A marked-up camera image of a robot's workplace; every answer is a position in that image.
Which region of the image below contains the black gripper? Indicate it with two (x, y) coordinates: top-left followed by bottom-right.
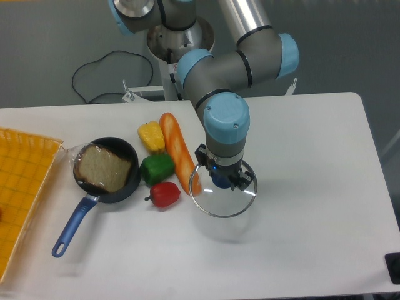
(195, 144), (253, 191)

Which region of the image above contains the glass lid blue knob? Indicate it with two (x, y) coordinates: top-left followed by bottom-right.
(189, 161), (258, 218)

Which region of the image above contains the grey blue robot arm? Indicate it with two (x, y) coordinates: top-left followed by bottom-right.
(109, 1), (299, 190)

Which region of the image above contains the orange baguette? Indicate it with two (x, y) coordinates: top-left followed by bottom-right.
(159, 112), (202, 196)

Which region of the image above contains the red bell pepper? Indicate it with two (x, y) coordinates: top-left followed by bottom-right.
(144, 182), (181, 209)

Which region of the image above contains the green bell pepper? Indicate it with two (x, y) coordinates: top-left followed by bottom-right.
(140, 154), (175, 186)

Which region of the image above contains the yellow bell pepper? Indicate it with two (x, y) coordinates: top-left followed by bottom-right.
(137, 121), (165, 154)

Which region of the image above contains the wrapped bread slice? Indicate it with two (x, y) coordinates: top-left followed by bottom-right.
(67, 143), (133, 194)

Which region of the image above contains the black object table corner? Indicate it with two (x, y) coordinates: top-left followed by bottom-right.
(384, 252), (400, 285)

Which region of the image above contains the yellow woven basket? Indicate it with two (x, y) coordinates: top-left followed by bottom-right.
(1, 127), (63, 283)

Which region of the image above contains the white bracket right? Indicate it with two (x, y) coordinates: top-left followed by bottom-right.
(285, 77), (298, 96)

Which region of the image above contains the black pan blue handle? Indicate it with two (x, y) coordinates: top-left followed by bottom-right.
(52, 137), (141, 258)

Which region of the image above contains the black cable on floor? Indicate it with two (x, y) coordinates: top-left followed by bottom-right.
(71, 51), (154, 104)

